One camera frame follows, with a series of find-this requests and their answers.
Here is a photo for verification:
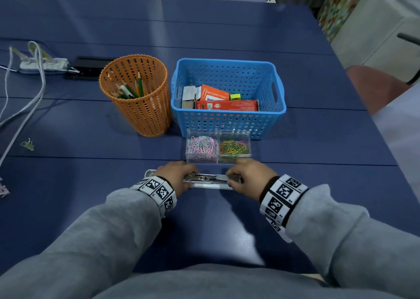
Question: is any person's right hand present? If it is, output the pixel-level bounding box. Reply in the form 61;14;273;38
226;158;279;201

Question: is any person's left hand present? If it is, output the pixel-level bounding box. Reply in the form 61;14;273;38
154;161;200;198

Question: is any silver white stapler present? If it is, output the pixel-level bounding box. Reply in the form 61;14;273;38
145;169;244;190

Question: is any person's left forearm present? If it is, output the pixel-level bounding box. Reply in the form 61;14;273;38
0;188;163;299

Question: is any person's right forearm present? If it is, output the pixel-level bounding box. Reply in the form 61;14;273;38
285;184;420;299

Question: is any pile of bright paper clips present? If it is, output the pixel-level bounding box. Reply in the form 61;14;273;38
219;140;247;156

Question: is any pile of pastel paper clips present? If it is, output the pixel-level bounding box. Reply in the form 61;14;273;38
187;136;218;156

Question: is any clear two-compartment plastic box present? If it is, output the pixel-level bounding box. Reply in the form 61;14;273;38
185;129;252;164

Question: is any left marker-printed wristband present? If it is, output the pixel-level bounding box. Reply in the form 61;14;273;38
130;176;178;218

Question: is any marker-printed wristband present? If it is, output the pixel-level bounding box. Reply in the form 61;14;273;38
259;174;309;243
130;176;178;218

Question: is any blue perforated plastic basket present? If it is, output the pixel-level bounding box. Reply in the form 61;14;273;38
170;58;287;141

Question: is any right marker-printed wristband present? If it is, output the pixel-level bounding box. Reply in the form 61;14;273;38
259;174;309;243

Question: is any red flat cardboard box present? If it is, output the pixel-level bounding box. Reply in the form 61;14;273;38
195;100;260;112

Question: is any white grey small box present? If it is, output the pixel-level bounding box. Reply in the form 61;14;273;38
181;86;201;109

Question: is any orange mesh pencil holder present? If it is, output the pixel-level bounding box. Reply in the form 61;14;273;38
99;54;172;138

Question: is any orange paper clip box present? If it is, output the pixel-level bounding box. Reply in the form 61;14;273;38
196;84;230;102

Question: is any bunch of coloured pencils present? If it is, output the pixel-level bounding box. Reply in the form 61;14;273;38
112;72;148;100

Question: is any grey sweatshirt body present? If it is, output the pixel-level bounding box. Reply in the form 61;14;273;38
91;263;409;299

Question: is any black hole punch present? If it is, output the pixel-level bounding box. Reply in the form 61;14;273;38
64;56;116;81

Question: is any reddish-brown chair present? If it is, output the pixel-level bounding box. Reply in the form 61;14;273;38
345;65;411;115

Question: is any white cloth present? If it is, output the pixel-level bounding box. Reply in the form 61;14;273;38
372;83;420;199

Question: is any white power strip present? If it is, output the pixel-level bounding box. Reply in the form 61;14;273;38
19;58;70;72

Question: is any colourful patterned cloth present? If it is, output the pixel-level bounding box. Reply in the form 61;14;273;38
317;0;420;43

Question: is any white drawer unit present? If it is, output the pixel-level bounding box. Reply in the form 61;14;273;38
331;0;420;83

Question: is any white cable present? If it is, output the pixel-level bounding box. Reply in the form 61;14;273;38
0;46;14;120
0;41;47;168

